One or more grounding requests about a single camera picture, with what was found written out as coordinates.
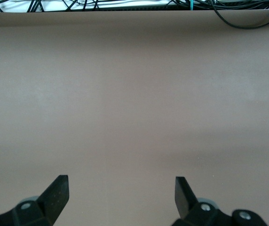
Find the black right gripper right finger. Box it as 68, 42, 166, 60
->
172, 176, 267, 226

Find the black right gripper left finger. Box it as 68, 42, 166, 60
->
0, 175, 69, 226

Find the black looped floor cable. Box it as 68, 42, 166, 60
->
209, 0, 269, 30

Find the black floor cable tangle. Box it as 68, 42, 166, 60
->
0, 0, 191, 12

